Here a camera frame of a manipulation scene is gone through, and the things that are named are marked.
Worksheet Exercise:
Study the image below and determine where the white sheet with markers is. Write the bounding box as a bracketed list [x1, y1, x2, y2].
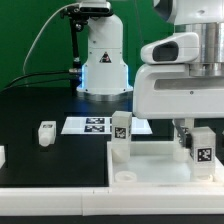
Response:
[61, 117, 152, 135]

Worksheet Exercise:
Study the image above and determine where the black cable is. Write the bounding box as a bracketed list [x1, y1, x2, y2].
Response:
[6, 70, 83, 88]
[0, 77, 73, 93]

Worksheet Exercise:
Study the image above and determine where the white front fence wall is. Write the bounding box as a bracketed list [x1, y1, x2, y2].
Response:
[0, 186, 224, 216]

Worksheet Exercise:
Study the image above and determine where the grey camera cable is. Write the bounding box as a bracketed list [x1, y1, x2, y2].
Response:
[22, 3, 79, 88]

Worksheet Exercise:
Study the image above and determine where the black cable upper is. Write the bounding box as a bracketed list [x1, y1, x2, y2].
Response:
[6, 70, 83, 88]

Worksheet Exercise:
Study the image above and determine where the white fence wall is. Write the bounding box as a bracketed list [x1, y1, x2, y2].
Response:
[0, 186, 224, 216]
[0, 146, 5, 169]

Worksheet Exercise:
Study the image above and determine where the white left fence wall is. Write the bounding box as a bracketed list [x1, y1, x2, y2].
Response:
[0, 146, 5, 169]

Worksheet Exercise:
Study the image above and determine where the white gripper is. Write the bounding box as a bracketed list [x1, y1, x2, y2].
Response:
[133, 32, 224, 149]

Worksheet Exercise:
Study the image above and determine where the black camera on stand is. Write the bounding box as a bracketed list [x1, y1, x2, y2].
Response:
[60, 0, 113, 18]

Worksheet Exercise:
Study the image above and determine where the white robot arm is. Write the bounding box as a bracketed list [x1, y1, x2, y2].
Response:
[77, 0, 224, 126]

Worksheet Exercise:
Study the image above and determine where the black cable lower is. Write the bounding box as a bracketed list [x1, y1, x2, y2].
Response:
[0, 77, 73, 93]

